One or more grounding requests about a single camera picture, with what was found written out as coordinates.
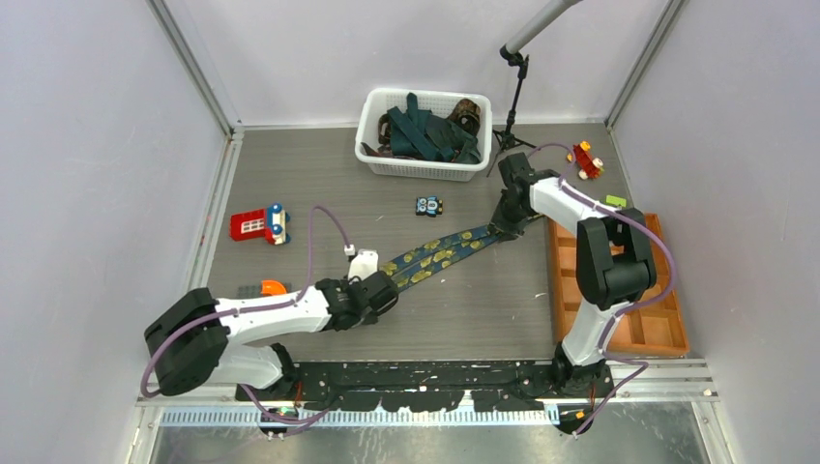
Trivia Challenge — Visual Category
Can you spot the dark green tie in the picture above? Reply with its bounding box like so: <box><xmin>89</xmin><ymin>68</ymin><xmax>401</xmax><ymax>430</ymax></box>
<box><xmin>378</xmin><ymin>93</ymin><xmax>481</xmax><ymax>164</ymax></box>

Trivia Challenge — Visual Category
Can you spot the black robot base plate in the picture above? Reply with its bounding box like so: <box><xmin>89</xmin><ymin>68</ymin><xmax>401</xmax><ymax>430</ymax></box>
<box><xmin>235</xmin><ymin>361</ymin><xmax>613</xmax><ymax>413</ymax></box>

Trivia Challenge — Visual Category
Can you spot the red toy house block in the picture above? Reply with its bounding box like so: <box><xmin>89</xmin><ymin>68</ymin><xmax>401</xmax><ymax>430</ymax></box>
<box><xmin>229</xmin><ymin>202</ymin><xmax>291</xmax><ymax>246</ymax></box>

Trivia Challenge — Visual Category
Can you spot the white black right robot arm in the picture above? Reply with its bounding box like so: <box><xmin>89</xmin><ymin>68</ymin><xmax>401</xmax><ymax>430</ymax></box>
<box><xmin>490</xmin><ymin>153</ymin><xmax>657</xmax><ymax>397</ymax></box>

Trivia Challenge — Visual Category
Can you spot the red toy car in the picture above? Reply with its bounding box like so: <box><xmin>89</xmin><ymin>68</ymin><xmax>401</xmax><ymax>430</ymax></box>
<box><xmin>567</xmin><ymin>141</ymin><xmax>603</xmax><ymax>180</ymax></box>

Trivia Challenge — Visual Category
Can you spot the blue yellow floral tie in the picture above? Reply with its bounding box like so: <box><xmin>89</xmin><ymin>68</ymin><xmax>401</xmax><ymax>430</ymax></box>
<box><xmin>380</xmin><ymin>225</ymin><xmax>502</xmax><ymax>292</ymax></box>

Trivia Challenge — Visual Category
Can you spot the white plastic basket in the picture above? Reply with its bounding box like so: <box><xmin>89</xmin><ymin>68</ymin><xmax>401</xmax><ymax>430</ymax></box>
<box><xmin>355</xmin><ymin>88</ymin><xmax>493</xmax><ymax>182</ymax></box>

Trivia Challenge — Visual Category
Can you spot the blue owl toy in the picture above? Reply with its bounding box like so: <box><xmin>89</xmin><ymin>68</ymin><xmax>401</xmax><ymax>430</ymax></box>
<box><xmin>415</xmin><ymin>196</ymin><xmax>444</xmax><ymax>218</ymax></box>

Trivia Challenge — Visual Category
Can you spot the black tripod stand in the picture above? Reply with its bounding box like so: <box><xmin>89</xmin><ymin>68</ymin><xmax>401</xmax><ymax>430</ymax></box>
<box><xmin>486</xmin><ymin>45</ymin><xmax>535</xmax><ymax>177</ymax></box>

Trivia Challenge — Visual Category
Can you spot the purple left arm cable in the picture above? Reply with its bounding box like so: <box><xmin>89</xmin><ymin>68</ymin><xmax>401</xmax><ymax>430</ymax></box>
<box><xmin>139</xmin><ymin>204</ymin><xmax>357</xmax><ymax>437</ymax></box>

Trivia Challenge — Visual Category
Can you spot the green toy block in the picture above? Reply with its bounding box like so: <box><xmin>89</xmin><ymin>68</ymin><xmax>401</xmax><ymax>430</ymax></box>
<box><xmin>604</xmin><ymin>195</ymin><xmax>628</xmax><ymax>209</ymax></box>

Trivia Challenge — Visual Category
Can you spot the orange wooden compartment tray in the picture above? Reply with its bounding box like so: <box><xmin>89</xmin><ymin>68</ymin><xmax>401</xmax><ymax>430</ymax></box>
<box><xmin>546</xmin><ymin>219</ymin><xmax>689</xmax><ymax>357</ymax></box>

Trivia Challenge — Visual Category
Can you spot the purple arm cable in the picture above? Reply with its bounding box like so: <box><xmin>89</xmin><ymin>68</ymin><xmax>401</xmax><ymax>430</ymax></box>
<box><xmin>139</xmin><ymin>204</ymin><xmax>357</xmax><ymax>437</ymax></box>
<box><xmin>526</xmin><ymin>141</ymin><xmax>679</xmax><ymax>438</ymax></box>

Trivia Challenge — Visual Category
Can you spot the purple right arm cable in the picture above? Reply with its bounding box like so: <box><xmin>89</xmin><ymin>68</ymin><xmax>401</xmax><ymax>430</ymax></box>
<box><xmin>526</xmin><ymin>141</ymin><xmax>679</xmax><ymax>438</ymax></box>

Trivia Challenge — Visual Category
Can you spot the orange grey toy block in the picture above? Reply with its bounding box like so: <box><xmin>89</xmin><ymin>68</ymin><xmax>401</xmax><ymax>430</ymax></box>
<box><xmin>236</xmin><ymin>279</ymin><xmax>291</xmax><ymax>299</ymax></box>

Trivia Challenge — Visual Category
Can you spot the dark floral tie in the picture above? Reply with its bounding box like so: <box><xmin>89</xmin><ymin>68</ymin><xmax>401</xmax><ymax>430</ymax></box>
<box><xmin>361</xmin><ymin>142</ymin><xmax>394</xmax><ymax>158</ymax></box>

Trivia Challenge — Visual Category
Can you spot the brown patterned rolled tie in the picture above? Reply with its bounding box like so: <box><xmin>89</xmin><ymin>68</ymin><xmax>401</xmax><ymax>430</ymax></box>
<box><xmin>447</xmin><ymin>98</ymin><xmax>482</xmax><ymax>135</ymax></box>

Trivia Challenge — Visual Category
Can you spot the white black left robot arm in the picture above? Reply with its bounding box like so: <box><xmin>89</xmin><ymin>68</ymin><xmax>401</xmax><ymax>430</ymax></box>
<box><xmin>140</xmin><ymin>249</ymin><xmax>399</xmax><ymax>400</ymax></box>

